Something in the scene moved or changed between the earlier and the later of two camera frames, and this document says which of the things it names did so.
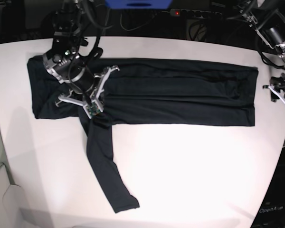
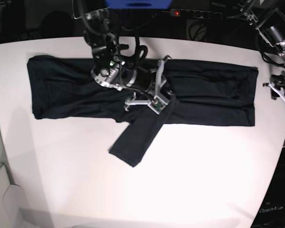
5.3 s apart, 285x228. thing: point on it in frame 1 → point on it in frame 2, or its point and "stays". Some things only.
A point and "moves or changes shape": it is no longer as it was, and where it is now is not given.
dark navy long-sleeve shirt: x=152 y=92 moves or changes shape
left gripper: x=283 y=86 stays
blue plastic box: x=138 y=4 stays
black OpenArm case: x=277 y=210 stays
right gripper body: x=90 y=100 → x=158 y=101
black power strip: x=195 y=14 stays
